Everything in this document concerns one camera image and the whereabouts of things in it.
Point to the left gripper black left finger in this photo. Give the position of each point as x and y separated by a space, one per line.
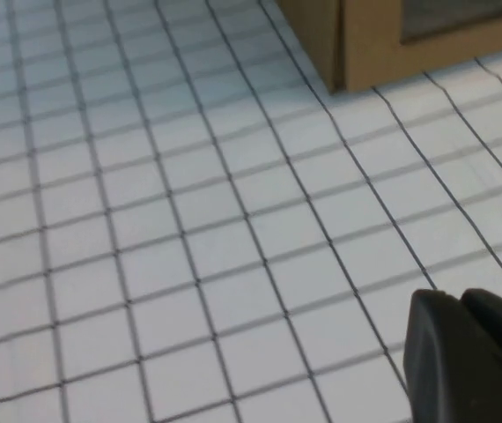
445 374

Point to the cardboard shoe box with window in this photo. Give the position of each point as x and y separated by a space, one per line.
365 53

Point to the white grid-patterned tablecloth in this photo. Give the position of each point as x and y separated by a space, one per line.
145 220

